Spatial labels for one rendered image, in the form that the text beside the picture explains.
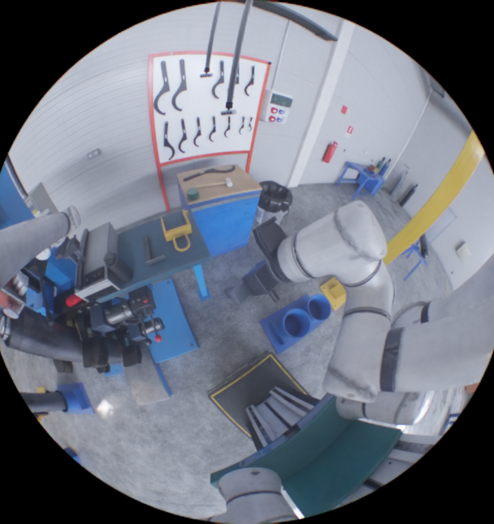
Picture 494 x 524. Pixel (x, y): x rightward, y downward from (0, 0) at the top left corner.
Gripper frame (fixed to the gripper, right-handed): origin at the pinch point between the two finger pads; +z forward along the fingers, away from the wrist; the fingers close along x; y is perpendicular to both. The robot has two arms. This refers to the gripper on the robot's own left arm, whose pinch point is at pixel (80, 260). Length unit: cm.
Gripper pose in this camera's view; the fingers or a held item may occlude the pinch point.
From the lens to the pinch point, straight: 99.4
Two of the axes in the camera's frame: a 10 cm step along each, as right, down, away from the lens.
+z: -1.4, 5.3, 8.4
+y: -4.7, -7.8, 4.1
